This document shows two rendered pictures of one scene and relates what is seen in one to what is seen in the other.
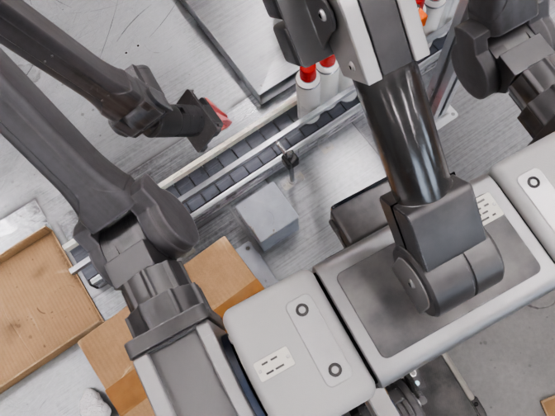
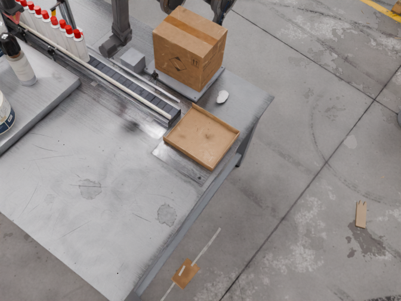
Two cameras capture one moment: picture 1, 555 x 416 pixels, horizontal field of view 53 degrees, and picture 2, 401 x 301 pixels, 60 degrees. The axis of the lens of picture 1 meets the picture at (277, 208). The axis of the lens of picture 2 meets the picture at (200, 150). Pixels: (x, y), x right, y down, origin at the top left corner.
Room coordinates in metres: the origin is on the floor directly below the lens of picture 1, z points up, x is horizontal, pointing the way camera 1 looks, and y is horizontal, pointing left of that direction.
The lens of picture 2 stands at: (0.85, 1.33, 2.38)
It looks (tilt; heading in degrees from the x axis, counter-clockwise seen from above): 61 degrees down; 231
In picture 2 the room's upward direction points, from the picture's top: 8 degrees clockwise
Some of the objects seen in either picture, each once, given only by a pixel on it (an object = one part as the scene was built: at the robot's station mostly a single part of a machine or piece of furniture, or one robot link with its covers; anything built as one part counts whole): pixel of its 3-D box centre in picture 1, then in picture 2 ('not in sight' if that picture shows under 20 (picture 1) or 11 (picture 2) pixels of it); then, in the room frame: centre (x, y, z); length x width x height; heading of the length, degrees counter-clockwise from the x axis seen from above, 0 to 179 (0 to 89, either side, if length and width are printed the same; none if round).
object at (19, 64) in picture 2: not in sight; (17, 59); (0.91, -0.12, 1.03); 0.09 x 0.09 x 0.30
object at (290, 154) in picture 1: (285, 160); not in sight; (0.48, -0.04, 0.91); 0.07 x 0.03 x 0.16; 24
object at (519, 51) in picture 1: (506, 62); not in sight; (0.33, -0.31, 1.43); 0.10 x 0.05 x 0.09; 17
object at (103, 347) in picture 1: (206, 351); (189, 49); (0.11, 0.18, 0.99); 0.30 x 0.24 x 0.27; 116
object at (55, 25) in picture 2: not in sight; (58, 33); (0.66, -0.25, 0.98); 0.05 x 0.05 x 0.20
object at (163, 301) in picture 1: (166, 309); not in sight; (0.11, 0.14, 1.45); 0.09 x 0.08 x 0.12; 107
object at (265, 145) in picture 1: (289, 130); (98, 52); (0.53, -0.06, 0.96); 1.07 x 0.01 x 0.01; 114
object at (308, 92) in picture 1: (308, 92); (80, 46); (0.60, -0.11, 0.98); 0.05 x 0.05 x 0.20
